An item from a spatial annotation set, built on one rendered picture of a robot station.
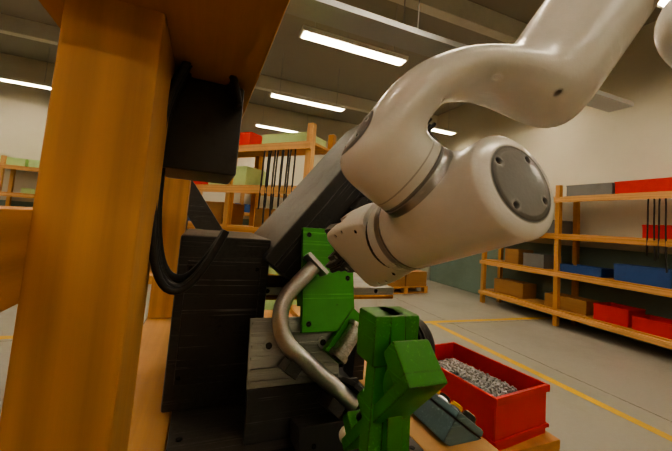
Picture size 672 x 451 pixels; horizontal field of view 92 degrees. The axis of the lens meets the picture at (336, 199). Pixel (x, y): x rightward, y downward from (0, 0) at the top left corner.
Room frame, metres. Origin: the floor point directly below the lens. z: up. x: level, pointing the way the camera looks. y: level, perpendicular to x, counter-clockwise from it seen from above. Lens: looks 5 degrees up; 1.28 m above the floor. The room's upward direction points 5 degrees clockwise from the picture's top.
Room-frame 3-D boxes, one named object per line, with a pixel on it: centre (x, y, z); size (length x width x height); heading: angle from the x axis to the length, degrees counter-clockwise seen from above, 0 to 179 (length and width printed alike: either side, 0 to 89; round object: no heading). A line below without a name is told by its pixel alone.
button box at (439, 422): (0.71, -0.25, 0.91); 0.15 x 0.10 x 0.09; 22
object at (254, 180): (3.99, 1.19, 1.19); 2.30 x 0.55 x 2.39; 61
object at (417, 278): (7.14, -1.39, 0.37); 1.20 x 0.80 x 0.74; 119
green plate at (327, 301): (0.73, 0.02, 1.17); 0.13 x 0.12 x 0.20; 22
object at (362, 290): (0.88, 0.04, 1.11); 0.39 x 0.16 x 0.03; 112
